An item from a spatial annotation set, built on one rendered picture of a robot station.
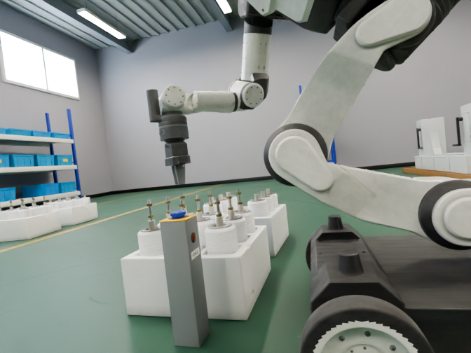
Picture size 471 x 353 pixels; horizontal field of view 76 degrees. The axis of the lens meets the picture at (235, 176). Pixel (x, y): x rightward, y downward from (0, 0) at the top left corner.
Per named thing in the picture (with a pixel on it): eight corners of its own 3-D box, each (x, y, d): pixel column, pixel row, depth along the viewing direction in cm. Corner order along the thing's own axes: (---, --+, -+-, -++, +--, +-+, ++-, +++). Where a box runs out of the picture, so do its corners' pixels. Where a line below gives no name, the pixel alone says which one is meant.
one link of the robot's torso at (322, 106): (301, 192, 82) (424, 45, 73) (299, 201, 65) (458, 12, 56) (258, 157, 85) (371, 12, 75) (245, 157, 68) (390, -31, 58)
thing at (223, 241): (210, 281, 96) (204, 225, 95) (240, 276, 97) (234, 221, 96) (211, 293, 86) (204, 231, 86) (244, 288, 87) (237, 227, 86)
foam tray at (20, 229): (61, 229, 289) (59, 210, 288) (29, 239, 250) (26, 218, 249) (25, 232, 294) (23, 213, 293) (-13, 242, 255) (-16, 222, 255)
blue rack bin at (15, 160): (-9, 170, 502) (-10, 157, 501) (13, 169, 539) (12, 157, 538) (15, 167, 489) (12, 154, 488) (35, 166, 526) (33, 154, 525)
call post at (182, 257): (210, 331, 79) (197, 215, 78) (200, 348, 72) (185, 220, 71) (186, 330, 81) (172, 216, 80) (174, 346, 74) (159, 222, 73)
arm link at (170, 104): (183, 128, 99) (179, 94, 99) (192, 122, 89) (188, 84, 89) (148, 130, 94) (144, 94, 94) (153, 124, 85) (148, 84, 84)
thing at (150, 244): (137, 289, 95) (130, 233, 94) (153, 278, 104) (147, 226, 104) (165, 290, 92) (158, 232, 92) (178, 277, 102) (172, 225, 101)
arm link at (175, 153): (158, 167, 97) (153, 129, 96) (186, 164, 101) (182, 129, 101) (168, 164, 86) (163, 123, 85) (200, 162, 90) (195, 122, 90)
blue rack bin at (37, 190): (21, 198, 545) (19, 186, 544) (39, 195, 581) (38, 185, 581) (43, 196, 532) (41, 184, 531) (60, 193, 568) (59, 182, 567)
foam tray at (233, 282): (271, 269, 119) (266, 225, 119) (247, 321, 82) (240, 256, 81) (183, 270, 131) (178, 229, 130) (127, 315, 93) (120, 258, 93)
